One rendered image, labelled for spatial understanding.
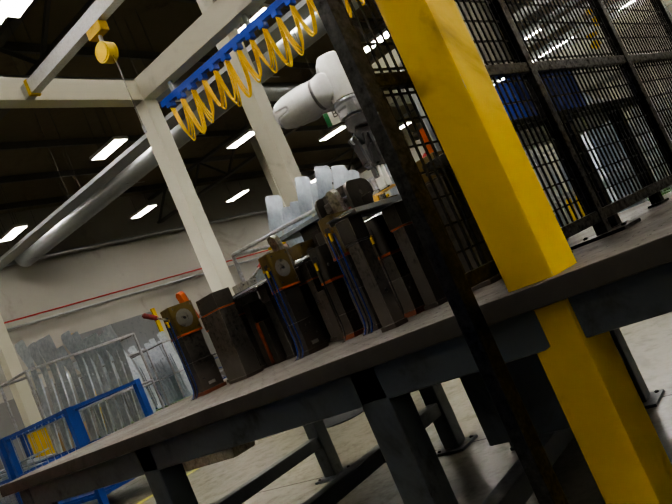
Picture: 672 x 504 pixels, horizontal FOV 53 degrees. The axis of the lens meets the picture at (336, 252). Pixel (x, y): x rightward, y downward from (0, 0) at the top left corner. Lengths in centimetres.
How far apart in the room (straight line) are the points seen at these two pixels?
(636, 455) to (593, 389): 13
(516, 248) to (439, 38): 40
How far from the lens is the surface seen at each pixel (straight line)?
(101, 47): 513
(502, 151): 123
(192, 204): 634
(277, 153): 1032
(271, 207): 747
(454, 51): 127
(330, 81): 208
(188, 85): 625
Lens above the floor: 80
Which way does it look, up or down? 4 degrees up
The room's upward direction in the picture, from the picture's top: 24 degrees counter-clockwise
